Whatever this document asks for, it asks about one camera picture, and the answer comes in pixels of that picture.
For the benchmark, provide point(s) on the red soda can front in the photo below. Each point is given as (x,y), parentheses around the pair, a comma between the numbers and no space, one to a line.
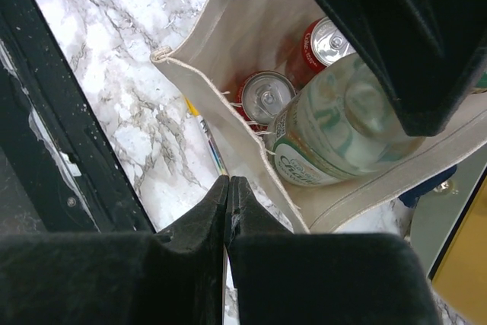
(321,45)

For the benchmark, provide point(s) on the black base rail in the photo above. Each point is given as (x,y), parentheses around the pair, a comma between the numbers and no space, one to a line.
(59,172)

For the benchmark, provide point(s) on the yellow white pen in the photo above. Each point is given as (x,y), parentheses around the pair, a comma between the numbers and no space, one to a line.
(209,140)

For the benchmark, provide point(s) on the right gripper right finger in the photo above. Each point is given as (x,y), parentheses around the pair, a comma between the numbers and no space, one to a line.
(287,278)

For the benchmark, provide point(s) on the red soda can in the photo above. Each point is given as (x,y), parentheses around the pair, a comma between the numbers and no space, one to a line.
(321,45)
(261,97)

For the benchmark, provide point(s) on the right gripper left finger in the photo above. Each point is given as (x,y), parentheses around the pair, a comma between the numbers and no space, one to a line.
(173,277)

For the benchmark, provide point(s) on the clear bottle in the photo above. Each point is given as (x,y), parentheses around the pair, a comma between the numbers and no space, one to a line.
(340,126)

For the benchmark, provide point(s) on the beige canvas bag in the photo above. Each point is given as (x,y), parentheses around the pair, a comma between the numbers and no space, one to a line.
(231,39)

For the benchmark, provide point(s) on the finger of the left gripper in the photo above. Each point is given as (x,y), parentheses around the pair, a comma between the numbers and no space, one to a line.
(426,54)

